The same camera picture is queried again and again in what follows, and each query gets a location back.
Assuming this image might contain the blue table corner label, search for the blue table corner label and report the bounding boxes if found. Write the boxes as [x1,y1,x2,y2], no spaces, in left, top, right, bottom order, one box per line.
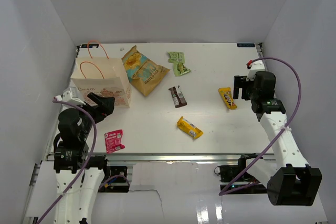
[237,43,255,48]

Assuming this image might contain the beige paper bag orange handles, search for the beige paper bag orange handles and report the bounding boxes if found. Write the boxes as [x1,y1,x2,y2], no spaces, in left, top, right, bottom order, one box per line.
[71,40,131,108]

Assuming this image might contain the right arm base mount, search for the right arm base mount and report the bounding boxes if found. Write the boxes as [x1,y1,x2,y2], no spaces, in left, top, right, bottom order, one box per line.
[214,154,267,194]

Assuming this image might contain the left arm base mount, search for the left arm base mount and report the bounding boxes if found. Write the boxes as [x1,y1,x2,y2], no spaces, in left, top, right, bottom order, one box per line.
[98,166,129,193]

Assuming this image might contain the yellow snack bar packet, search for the yellow snack bar packet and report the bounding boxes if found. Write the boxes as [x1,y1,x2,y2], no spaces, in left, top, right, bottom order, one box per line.
[176,116,203,140]

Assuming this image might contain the brown chocolate bar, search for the brown chocolate bar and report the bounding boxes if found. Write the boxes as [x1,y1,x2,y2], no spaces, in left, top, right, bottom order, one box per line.
[169,86,187,108]

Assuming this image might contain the green sour candy packet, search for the green sour candy packet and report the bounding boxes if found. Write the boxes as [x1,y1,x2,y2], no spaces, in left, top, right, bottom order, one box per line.
[173,62,191,77]

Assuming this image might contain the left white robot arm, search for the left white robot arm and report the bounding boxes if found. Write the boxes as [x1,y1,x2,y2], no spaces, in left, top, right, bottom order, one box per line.
[54,93,115,223]

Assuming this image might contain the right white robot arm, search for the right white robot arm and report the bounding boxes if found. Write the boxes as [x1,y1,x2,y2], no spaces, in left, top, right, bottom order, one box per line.
[233,71,322,206]

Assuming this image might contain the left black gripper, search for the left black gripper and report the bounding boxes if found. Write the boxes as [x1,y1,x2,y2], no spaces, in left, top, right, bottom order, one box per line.
[73,91,114,140]

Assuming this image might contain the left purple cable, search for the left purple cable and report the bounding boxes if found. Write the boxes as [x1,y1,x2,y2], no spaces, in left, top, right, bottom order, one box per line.
[35,97,131,224]

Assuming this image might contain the kettle chips bag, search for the kettle chips bag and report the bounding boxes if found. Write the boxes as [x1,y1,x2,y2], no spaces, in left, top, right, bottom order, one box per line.
[122,45,170,97]

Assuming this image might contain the yellow m&m's packet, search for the yellow m&m's packet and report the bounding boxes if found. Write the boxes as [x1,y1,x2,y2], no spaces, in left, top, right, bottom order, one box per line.
[218,87,237,110]

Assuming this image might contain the purple cable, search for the purple cable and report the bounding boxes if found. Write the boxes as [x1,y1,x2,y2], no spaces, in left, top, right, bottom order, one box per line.
[35,97,131,224]
[218,57,302,197]

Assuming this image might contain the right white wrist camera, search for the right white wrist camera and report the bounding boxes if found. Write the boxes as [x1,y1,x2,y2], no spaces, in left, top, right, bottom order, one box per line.
[246,60,265,81]

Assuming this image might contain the red candy pouch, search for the red candy pouch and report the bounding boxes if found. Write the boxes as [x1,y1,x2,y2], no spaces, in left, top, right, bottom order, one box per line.
[104,130,125,154]

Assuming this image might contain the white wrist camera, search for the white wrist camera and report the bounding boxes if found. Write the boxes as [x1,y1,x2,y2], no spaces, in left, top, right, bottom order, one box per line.
[62,87,85,106]
[246,60,265,81]

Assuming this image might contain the light green snack packet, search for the light green snack packet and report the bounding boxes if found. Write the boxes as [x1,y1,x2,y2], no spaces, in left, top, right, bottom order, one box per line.
[167,51,185,63]

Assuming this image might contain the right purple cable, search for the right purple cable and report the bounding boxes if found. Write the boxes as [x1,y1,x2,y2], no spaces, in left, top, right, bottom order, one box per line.
[218,57,302,197]

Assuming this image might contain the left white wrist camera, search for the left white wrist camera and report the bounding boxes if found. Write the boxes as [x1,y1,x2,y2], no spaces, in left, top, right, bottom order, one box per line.
[62,87,85,106]

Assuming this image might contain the aluminium table rail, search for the aluminium table rail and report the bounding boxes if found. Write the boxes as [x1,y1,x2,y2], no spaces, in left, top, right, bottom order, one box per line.
[93,153,247,162]

